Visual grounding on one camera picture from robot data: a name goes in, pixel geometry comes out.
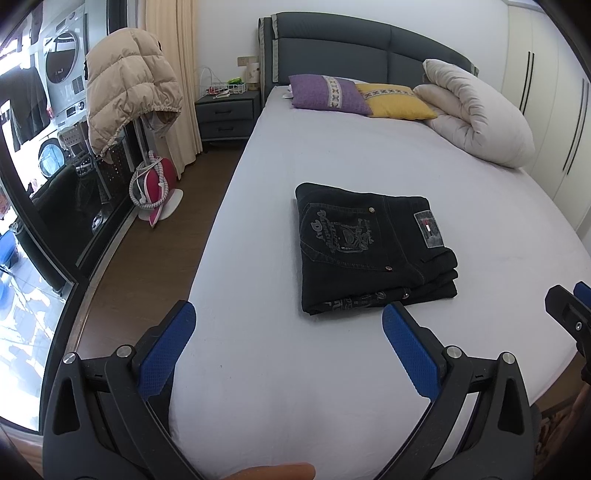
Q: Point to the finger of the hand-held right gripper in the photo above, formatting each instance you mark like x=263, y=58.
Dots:
x=570, y=318
x=584, y=291

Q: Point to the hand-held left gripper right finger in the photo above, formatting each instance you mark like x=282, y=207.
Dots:
x=411, y=350

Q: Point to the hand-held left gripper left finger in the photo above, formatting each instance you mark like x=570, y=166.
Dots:
x=166, y=350

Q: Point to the black denim pants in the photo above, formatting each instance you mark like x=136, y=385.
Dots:
x=369, y=240

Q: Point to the person's left hand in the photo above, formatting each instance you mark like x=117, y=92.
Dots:
x=272, y=473

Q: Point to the black framed glass door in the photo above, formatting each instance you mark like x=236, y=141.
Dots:
x=46, y=240

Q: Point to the blue plastic container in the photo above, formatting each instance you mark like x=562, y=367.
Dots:
x=8, y=249

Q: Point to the rolled white duvet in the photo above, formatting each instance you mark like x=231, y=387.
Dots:
x=480, y=115

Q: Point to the bed with white sheet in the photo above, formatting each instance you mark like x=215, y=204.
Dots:
x=323, y=147

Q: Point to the white washing machine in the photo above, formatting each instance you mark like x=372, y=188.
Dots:
x=53, y=154

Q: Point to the grey nightstand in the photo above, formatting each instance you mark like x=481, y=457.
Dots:
x=226, y=115

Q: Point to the yellow pillow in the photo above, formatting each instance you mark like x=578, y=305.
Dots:
x=397, y=101

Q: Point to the beige puffer jacket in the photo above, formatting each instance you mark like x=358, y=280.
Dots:
x=129, y=83

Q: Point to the purple pillow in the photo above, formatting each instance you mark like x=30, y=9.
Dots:
x=318, y=92

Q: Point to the beige curtain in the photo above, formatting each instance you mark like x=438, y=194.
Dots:
x=180, y=69

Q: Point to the dark hanging garment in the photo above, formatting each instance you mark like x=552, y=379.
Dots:
x=23, y=106

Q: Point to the white tumble dryer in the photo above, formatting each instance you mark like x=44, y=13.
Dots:
x=62, y=60

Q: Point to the grey upholstered headboard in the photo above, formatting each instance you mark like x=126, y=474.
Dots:
x=332, y=46

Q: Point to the wall socket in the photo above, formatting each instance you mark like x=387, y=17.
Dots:
x=247, y=60

